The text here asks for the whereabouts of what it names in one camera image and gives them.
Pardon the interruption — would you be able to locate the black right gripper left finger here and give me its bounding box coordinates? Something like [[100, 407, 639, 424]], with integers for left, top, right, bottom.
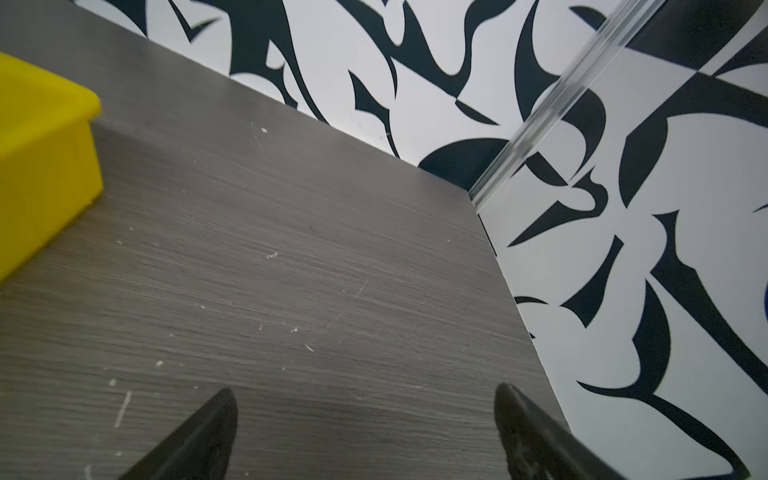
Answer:
[[121, 388, 238, 479]]

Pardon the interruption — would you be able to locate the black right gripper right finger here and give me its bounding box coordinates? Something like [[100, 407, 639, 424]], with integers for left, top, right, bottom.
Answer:
[[494, 383, 622, 479]]

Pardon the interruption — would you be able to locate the yellow plastic bin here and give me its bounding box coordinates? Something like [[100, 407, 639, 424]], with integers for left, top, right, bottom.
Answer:
[[1, 54, 103, 278]]

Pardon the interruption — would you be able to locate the aluminium corner rail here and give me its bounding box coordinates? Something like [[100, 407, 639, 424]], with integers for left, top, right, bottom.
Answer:
[[469, 0, 664, 211]]

